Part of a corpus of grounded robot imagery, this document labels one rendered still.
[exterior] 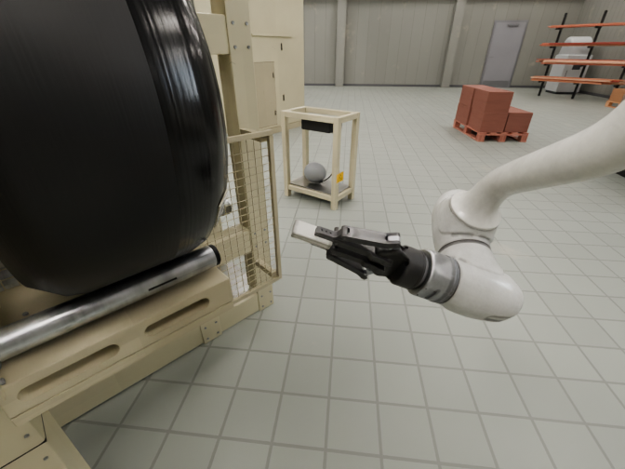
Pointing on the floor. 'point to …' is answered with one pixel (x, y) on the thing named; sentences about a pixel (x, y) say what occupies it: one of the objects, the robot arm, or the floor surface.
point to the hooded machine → (568, 65)
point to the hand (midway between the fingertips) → (312, 234)
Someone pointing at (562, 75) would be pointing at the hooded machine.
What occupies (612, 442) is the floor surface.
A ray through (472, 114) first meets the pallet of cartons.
